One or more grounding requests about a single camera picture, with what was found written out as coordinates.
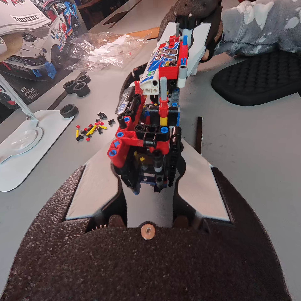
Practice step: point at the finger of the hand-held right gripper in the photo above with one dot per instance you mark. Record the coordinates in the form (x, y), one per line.
(198, 42)
(168, 31)

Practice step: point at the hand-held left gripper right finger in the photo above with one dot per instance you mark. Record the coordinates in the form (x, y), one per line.
(202, 188)

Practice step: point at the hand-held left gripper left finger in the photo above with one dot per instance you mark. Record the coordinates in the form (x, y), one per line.
(91, 185)

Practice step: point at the toy brick race car model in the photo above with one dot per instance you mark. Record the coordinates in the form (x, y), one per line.
(169, 61)

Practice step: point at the person's right forearm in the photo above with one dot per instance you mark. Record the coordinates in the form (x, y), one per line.
(258, 23)

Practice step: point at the grey desk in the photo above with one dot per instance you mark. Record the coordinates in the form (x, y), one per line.
(247, 152)

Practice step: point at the pile of small brick pieces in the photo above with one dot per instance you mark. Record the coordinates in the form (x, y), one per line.
(91, 129)

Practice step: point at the white stand base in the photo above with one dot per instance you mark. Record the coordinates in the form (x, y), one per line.
(47, 141)

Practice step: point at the clear plastic bag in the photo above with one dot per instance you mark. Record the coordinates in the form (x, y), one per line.
(105, 49)

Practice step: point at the black mesh pad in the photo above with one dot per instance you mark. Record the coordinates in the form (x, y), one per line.
(258, 77)

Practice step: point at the small black rubber tire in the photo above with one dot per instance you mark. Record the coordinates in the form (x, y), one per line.
(68, 111)
(69, 87)
(84, 78)
(81, 89)

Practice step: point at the toy race car box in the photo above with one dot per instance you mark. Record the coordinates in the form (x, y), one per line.
(35, 68)

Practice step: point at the instruction booklet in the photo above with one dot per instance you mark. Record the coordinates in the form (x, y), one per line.
(23, 11)

